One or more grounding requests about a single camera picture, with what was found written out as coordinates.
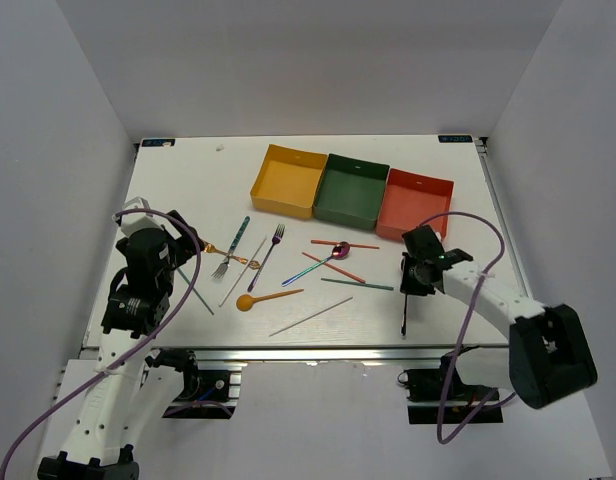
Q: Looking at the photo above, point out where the green paper box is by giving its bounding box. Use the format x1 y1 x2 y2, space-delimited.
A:
313 153 390 231

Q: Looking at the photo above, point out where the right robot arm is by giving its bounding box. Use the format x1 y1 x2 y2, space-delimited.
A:
401 226 598 409

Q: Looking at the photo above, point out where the fork with green marbled handle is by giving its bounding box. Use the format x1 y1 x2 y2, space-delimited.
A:
212 216 250 280

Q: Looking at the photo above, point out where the orange chopstick upper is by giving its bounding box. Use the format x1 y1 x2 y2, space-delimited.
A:
310 239 380 250

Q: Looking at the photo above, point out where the gold fork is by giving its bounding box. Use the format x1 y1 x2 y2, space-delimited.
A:
204 243 261 270

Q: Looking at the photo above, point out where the iridescent pink spoon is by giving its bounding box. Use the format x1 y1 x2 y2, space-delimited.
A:
281 241 351 287

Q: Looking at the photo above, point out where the red paper box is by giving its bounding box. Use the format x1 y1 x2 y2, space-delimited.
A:
375 168 454 241

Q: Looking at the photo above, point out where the orange chopstick lower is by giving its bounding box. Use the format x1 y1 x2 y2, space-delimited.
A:
301 252 366 284

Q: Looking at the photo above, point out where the white chopstick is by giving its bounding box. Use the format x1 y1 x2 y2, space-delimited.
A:
218 235 268 308
269 296 354 337

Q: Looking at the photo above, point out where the left blue table label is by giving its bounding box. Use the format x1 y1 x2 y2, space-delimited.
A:
140 138 176 148

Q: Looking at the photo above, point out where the teal chopstick right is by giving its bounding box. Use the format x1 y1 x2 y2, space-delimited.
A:
320 278 394 291

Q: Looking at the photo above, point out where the blue table label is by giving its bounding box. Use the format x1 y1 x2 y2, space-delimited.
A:
140 138 176 148
437 134 473 143

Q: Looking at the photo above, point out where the right blue table label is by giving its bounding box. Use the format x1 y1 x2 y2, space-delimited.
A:
437 134 473 143

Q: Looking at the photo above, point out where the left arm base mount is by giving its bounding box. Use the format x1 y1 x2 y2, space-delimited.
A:
153 349 235 420

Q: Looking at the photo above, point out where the black iridescent spoon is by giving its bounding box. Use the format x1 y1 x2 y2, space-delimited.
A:
400 294 409 339

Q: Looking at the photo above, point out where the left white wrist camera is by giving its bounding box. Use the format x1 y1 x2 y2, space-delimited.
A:
112 196 161 238

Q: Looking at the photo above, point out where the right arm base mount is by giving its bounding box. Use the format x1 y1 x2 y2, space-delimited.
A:
397 353 503 426

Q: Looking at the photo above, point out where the orange chopstick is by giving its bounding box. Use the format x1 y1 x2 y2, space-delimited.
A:
301 252 366 284
310 239 380 250

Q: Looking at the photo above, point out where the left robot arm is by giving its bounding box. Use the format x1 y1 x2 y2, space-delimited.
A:
37 206 205 479

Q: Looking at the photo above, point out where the teal chopstick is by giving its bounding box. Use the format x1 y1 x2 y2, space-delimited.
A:
320 278 394 291
177 267 215 316

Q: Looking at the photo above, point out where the purple iridescent fork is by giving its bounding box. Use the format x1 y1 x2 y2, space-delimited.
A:
247 224 285 293

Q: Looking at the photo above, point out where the yellow paper box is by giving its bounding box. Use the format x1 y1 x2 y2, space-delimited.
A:
250 144 328 220

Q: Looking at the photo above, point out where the teal chopstick left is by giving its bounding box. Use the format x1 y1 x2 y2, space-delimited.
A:
177 267 215 316

